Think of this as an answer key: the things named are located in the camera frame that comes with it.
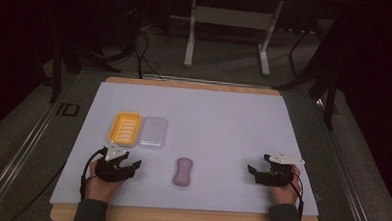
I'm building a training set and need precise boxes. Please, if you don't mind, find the person's right hand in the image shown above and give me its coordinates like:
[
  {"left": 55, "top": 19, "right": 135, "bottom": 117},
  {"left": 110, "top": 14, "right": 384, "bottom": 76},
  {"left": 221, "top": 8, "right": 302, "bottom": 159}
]
[{"left": 269, "top": 163, "right": 304, "bottom": 207}]

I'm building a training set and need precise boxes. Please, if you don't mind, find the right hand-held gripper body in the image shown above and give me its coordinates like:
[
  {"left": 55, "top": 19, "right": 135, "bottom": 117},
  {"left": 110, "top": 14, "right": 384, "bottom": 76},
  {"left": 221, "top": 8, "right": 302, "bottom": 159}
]
[{"left": 254, "top": 150, "right": 306, "bottom": 189}]

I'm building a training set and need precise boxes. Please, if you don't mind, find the pink soap bar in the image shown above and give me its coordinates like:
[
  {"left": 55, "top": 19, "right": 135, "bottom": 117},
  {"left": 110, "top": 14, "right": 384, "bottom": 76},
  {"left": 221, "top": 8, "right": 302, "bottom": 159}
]
[{"left": 172, "top": 157, "right": 194, "bottom": 187}]

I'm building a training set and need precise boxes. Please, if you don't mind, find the dark chair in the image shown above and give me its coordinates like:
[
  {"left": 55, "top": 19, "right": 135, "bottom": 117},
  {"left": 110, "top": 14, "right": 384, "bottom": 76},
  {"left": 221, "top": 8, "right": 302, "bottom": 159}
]
[{"left": 271, "top": 13, "right": 347, "bottom": 131}]

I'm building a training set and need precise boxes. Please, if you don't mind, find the clear plastic lid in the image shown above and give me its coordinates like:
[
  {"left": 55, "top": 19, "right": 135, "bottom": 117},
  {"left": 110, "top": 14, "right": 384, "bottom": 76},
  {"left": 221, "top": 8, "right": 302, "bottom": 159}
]
[{"left": 136, "top": 115, "right": 169, "bottom": 150}]

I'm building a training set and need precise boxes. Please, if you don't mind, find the yellow soap dish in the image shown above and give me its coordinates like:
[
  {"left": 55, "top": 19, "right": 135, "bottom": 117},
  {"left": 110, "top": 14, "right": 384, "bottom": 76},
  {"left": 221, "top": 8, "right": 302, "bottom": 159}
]
[{"left": 106, "top": 111, "right": 144, "bottom": 148}]

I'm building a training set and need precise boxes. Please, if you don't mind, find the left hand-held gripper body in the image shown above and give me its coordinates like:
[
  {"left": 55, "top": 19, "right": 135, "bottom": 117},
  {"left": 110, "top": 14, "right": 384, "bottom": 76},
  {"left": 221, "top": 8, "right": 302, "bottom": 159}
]
[{"left": 95, "top": 143, "right": 134, "bottom": 185}]

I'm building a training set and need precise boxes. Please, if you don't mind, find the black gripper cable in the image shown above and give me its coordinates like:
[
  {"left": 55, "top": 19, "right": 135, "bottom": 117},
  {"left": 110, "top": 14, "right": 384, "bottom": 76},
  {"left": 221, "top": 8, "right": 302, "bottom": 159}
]
[
  {"left": 78, "top": 146, "right": 109, "bottom": 203},
  {"left": 277, "top": 169, "right": 306, "bottom": 220}
]

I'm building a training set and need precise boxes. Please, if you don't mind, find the white table mat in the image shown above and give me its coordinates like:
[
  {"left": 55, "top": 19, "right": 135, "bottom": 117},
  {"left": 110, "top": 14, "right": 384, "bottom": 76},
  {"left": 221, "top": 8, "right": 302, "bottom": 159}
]
[{"left": 48, "top": 78, "right": 326, "bottom": 218}]

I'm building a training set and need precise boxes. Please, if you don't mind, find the black floor cable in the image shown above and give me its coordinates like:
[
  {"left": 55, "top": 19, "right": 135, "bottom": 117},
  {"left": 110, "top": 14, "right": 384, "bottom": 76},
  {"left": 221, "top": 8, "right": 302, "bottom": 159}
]
[{"left": 131, "top": 27, "right": 167, "bottom": 82}]

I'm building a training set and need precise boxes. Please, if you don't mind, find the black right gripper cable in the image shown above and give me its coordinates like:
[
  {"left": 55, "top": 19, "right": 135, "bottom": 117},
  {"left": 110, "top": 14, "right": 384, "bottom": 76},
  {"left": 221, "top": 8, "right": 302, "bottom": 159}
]
[{"left": 277, "top": 169, "right": 306, "bottom": 220}]

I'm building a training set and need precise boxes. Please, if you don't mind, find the person's left hand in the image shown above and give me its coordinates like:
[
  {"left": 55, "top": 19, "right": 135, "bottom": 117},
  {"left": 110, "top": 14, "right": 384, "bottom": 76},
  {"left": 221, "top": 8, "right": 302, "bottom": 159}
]
[{"left": 84, "top": 159, "right": 127, "bottom": 204}]

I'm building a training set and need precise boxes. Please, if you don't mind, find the metal floor rail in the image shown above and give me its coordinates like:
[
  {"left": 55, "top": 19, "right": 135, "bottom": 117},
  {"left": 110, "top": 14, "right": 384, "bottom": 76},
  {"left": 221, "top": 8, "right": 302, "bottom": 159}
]
[
  {"left": 0, "top": 70, "right": 81, "bottom": 221},
  {"left": 307, "top": 95, "right": 384, "bottom": 221}
]

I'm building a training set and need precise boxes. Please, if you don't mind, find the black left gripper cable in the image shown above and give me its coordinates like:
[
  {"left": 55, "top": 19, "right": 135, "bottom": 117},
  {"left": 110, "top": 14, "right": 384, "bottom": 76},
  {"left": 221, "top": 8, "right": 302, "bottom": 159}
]
[{"left": 78, "top": 146, "right": 109, "bottom": 203}]

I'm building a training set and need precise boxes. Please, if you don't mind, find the black tripod stand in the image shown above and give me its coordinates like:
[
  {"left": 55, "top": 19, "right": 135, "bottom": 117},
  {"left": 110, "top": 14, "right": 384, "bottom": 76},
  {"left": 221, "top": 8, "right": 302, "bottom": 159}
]
[{"left": 48, "top": 0, "right": 150, "bottom": 107}]

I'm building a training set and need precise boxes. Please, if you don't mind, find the white metal stand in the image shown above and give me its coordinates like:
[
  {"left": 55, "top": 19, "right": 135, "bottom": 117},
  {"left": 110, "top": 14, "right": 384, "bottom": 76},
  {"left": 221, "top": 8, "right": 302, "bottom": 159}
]
[{"left": 182, "top": 0, "right": 285, "bottom": 78}]

